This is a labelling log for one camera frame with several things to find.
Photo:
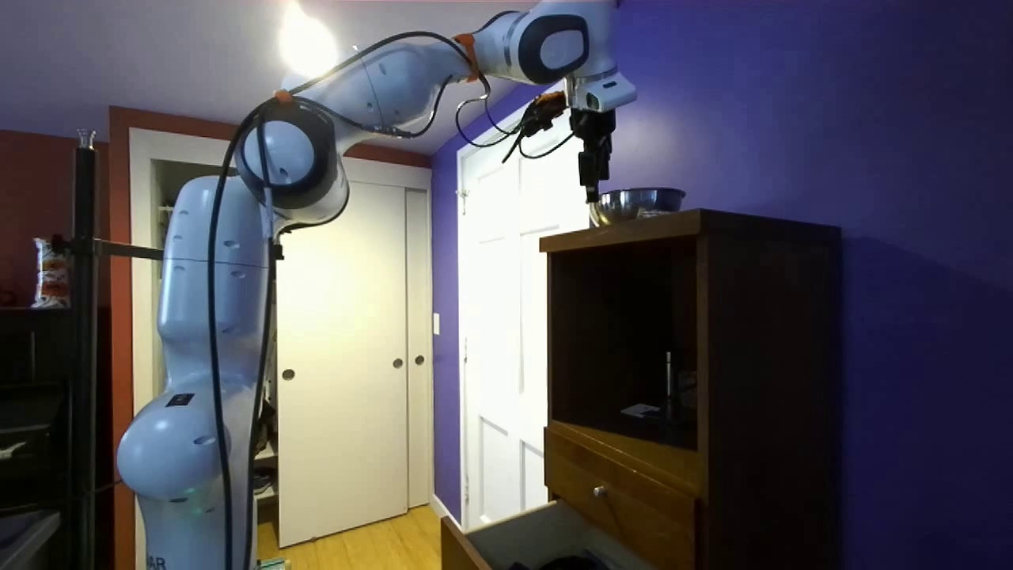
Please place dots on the reddish brown door frame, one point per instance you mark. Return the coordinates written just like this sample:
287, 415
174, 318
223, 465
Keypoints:
118, 318

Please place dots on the closed wooden drawer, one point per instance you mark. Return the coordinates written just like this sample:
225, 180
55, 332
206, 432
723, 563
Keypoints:
634, 507

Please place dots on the wide white closet door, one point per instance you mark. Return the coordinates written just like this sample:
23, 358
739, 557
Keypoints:
343, 423

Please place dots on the white panelled room door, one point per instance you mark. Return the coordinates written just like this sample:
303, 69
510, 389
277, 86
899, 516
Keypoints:
510, 318

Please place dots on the white wall light switch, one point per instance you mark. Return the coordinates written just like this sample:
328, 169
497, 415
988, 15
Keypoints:
434, 324

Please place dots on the round closet door knob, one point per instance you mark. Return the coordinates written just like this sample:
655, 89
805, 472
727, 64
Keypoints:
287, 376
418, 358
397, 363

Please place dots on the small metal drawer knob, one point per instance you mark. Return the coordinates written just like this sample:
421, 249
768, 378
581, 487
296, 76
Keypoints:
600, 489

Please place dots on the dark wooden cabinet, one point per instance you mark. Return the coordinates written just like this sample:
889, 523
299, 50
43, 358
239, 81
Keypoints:
764, 389

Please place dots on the round ceiling light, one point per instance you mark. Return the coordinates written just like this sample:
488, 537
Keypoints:
310, 45

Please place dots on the black camera stand pole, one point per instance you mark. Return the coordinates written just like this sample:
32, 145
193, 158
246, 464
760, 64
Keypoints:
86, 369

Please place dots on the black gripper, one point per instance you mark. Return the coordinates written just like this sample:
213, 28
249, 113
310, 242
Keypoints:
593, 130

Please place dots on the printed snack bag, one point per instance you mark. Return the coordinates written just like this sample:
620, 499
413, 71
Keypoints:
52, 272

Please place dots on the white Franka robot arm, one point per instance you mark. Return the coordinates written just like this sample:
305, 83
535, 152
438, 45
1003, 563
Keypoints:
210, 318

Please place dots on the open wooden drawer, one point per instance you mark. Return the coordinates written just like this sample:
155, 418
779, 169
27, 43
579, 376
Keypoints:
527, 541

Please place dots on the black storage rack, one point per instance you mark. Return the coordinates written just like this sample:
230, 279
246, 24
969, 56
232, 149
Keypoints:
37, 455

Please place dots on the narrow white closet door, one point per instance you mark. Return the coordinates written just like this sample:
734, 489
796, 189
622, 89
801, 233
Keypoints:
418, 423

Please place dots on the metallic dish pan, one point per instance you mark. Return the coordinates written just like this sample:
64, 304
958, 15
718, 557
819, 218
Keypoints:
637, 205

